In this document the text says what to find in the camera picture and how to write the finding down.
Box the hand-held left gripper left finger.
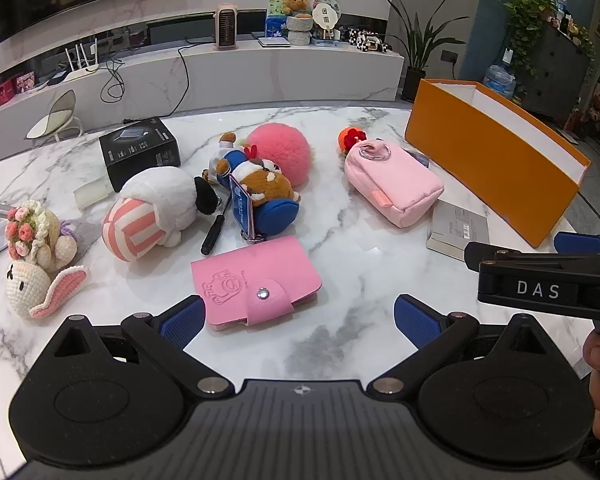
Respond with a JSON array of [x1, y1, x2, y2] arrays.
[[50, 295, 236, 402]]

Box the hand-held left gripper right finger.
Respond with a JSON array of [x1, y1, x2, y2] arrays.
[[367, 294, 548, 402]]

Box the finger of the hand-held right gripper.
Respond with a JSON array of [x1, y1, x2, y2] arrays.
[[463, 241, 600, 264], [553, 231, 600, 257]]

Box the orange cardboard box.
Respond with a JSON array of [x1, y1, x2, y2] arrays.
[[404, 79, 592, 249]]

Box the pink snap wallet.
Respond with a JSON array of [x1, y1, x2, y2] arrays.
[[190, 234, 323, 334]]

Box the black screwdriver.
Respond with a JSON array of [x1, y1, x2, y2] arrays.
[[200, 195, 232, 256]]

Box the white striped dog plush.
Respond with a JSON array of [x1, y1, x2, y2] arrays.
[[101, 166, 222, 264]]

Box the brown dog plush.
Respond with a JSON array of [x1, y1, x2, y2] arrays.
[[202, 132, 302, 237]]

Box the grey book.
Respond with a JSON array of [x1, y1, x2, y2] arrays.
[[425, 198, 490, 264]]

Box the pink fabric pouch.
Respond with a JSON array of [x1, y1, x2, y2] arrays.
[[343, 140, 445, 229]]

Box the translucent white small box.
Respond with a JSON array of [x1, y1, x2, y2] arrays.
[[73, 177, 114, 211]]

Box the white crochet bunny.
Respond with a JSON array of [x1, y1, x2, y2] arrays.
[[4, 259, 90, 320]]

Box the dark grey cabinet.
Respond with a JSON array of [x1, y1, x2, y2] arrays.
[[522, 24, 596, 121]]

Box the large water bottle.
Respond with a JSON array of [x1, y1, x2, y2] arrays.
[[482, 63, 517, 100]]

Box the black product box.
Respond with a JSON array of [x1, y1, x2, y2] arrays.
[[98, 116, 182, 194]]

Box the crochet flower crown doll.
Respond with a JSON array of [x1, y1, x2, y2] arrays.
[[4, 199, 79, 271]]

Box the orange crochet flower ornament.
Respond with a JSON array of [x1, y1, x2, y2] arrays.
[[337, 127, 369, 154]]

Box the pink fluffy ball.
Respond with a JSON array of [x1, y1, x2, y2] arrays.
[[247, 122, 312, 187]]

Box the potted green plant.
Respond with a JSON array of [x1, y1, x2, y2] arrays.
[[384, 0, 469, 104]]

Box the hanging ivy plant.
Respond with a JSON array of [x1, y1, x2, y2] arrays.
[[497, 0, 556, 76]]

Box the small white chair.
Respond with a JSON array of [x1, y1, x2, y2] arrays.
[[24, 88, 85, 144]]

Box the black white checkered ornaments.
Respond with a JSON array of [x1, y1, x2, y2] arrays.
[[340, 24, 394, 55]]

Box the white marble media console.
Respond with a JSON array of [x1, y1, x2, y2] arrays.
[[0, 39, 406, 162]]

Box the white router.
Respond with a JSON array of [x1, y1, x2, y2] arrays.
[[62, 38, 101, 81]]

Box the round paper fan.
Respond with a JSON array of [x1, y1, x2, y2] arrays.
[[310, 0, 342, 41]]

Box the red gift boxes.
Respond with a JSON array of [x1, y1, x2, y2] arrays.
[[0, 72, 36, 106]]

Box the knitted basket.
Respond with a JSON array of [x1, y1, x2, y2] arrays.
[[285, 13, 315, 47]]

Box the pink space heater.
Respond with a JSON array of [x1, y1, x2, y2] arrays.
[[212, 3, 241, 52]]

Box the black power cable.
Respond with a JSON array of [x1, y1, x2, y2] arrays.
[[99, 42, 191, 124]]

